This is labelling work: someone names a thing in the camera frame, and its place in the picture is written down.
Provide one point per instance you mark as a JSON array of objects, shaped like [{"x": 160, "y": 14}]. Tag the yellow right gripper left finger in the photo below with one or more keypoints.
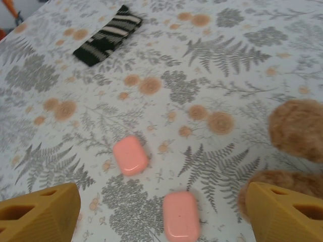
[{"x": 38, "y": 219}]

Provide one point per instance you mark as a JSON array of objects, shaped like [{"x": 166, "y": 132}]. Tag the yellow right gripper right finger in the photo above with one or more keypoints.
[{"x": 285, "y": 219}]

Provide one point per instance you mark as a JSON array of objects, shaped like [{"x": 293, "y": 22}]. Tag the pink earbuds charging case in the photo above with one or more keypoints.
[
  {"x": 130, "y": 155},
  {"x": 181, "y": 216}
]

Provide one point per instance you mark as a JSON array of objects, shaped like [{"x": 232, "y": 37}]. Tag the brown plush teddy bear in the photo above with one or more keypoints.
[{"x": 297, "y": 131}]

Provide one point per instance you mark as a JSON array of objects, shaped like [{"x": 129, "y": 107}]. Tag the floral patterned table cover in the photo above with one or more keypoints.
[{"x": 227, "y": 63}]

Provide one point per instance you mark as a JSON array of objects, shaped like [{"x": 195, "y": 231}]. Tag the black striped sock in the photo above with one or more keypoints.
[{"x": 108, "y": 37}]

